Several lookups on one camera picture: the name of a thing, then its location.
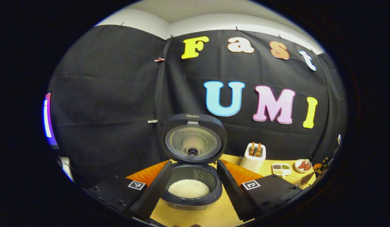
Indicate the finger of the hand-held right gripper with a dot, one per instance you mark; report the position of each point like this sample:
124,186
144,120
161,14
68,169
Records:
317,166

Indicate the white round plate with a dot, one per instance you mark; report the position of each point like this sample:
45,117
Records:
296,169

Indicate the clear chopstick holder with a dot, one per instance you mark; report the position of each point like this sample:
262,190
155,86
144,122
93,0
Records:
307,180

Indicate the toast bread slice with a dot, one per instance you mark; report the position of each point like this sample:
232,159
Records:
259,149
252,149

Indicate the red meat piece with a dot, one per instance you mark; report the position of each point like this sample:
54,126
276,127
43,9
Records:
301,165
307,166

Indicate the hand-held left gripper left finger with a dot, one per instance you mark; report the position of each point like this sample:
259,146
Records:
154,192

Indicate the silver clip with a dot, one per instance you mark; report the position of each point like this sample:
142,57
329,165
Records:
152,121

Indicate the white divided bean dish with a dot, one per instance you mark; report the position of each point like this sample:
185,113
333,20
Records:
281,172

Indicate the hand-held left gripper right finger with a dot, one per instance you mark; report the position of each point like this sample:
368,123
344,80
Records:
233,194

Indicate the black backdrop cloth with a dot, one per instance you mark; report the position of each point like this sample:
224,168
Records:
103,94

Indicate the lit screen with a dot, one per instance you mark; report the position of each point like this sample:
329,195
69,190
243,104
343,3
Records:
49,119

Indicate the white rice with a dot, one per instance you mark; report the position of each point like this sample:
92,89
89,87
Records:
188,189

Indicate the white toaster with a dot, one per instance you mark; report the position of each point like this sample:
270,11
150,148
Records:
255,161

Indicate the black silver rice cooker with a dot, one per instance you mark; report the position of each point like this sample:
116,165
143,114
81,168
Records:
195,123

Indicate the red clip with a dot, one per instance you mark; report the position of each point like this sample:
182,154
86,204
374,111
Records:
159,59

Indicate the white panel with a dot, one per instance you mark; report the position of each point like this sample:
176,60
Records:
66,168

